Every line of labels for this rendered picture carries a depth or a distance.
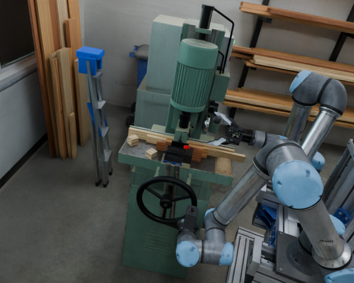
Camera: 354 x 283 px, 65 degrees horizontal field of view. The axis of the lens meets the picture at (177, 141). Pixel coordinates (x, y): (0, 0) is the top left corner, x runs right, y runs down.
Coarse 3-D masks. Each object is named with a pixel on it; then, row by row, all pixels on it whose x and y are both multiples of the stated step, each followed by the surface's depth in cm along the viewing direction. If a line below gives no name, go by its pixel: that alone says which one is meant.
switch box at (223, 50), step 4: (224, 36) 147; (228, 36) 148; (232, 36) 151; (224, 40) 148; (228, 40) 148; (232, 40) 148; (224, 44) 149; (232, 44) 149; (224, 48) 150; (224, 52) 151; (228, 52) 151; (220, 56) 153; (224, 56) 152; (228, 56) 152; (220, 60) 154; (224, 60) 153; (228, 60) 153; (220, 64) 155
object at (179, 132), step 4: (176, 128) 145; (180, 128) 145; (188, 128) 147; (176, 132) 143; (180, 132) 143; (184, 132) 143; (188, 132) 143; (176, 136) 145; (184, 136) 144; (176, 140) 146; (184, 140) 145
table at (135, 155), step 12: (144, 144) 151; (120, 156) 142; (132, 156) 141; (144, 156) 142; (156, 156) 143; (156, 168) 142; (192, 168) 140; (204, 168) 141; (204, 180) 142; (216, 180) 141; (228, 180) 140
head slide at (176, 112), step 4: (176, 108) 151; (176, 112) 153; (192, 112) 151; (196, 112) 151; (176, 116) 154; (192, 116) 153; (196, 116) 152; (172, 120) 156; (176, 120) 155; (192, 120) 154; (196, 120) 153; (172, 124) 157; (176, 124) 156; (192, 124) 155; (196, 124) 155; (172, 128) 158; (192, 132) 157
